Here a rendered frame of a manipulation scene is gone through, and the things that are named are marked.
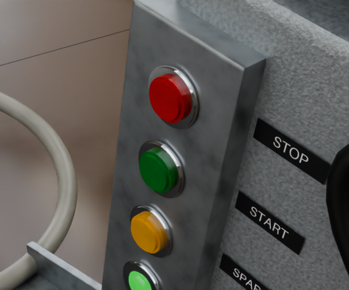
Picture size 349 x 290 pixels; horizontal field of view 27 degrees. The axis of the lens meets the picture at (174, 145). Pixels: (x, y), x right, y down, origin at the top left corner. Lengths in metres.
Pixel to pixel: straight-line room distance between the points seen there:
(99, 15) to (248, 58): 3.13
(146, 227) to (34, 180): 2.09
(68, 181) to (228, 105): 0.80
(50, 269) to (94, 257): 1.27
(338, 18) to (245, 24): 0.05
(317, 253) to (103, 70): 2.72
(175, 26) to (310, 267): 0.15
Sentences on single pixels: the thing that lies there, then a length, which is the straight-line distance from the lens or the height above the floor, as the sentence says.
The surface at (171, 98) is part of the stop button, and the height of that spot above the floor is 1.48.
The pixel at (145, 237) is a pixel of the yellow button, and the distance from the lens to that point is 0.45.
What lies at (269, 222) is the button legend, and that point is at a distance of 0.40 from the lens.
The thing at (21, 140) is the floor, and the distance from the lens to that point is 2.68.
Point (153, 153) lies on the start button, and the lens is 0.41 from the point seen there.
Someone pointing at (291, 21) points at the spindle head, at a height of 1.54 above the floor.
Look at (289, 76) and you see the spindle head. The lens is 0.35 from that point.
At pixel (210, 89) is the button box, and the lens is 0.36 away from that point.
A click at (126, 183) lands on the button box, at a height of 1.39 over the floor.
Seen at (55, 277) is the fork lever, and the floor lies 0.92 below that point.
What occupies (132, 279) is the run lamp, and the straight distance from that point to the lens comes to 0.48.
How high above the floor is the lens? 1.69
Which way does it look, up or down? 38 degrees down
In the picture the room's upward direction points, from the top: 10 degrees clockwise
